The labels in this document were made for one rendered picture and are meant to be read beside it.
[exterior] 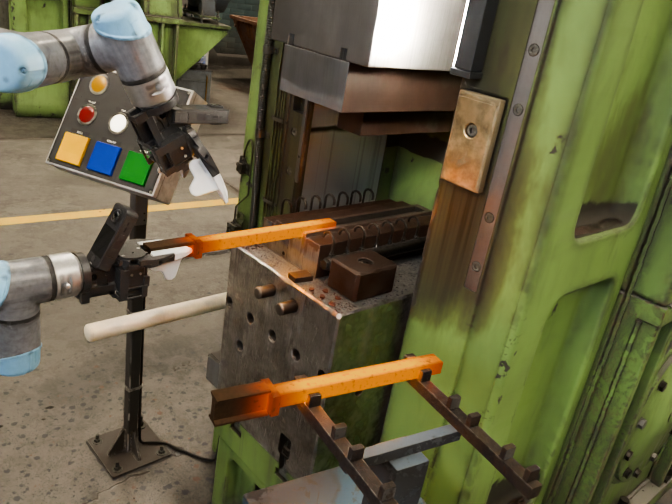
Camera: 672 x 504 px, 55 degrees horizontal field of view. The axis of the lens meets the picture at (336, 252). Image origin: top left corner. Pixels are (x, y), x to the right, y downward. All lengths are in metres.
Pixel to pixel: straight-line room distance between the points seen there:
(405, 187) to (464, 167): 0.60
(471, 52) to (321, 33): 0.30
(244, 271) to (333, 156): 0.39
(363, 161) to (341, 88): 0.50
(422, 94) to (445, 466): 0.79
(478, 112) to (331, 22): 0.33
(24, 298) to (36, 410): 1.40
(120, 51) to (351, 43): 0.42
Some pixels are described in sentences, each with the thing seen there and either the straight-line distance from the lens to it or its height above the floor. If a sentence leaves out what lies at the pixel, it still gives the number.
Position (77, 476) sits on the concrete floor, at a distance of 2.22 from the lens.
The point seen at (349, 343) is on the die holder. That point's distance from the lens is 1.30.
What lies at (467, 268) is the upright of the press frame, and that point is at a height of 1.03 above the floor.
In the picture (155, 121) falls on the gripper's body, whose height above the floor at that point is 1.24.
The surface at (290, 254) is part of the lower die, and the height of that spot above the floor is 0.93.
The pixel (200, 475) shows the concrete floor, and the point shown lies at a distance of 2.20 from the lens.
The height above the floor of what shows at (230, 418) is 0.92.
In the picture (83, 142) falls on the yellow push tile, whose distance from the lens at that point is 1.75.
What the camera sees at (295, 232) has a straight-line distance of 1.36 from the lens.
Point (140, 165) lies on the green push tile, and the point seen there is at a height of 1.02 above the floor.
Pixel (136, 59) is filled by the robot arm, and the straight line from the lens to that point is 1.05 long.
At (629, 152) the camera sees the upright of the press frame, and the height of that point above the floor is 1.27.
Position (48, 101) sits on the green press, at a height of 0.14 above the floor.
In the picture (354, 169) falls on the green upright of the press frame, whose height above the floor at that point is 1.05.
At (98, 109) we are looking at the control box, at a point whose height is 1.11.
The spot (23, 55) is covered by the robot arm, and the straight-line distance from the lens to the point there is 0.96.
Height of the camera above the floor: 1.50
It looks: 23 degrees down
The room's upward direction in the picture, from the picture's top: 10 degrees clockwise
